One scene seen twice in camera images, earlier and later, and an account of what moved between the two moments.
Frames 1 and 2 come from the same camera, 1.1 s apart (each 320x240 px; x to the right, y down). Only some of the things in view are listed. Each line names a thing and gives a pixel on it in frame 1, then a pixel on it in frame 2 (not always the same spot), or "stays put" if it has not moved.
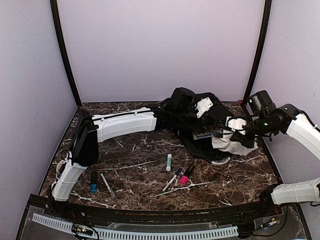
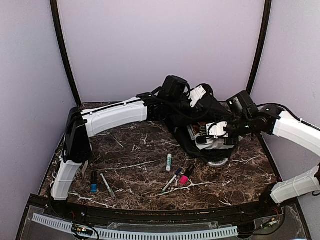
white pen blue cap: x=177 y=173 stays put
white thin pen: x=113 y=195 stays put
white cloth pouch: x=225 y=144 → x=212 y=144
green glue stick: x=169 y=162 stays put
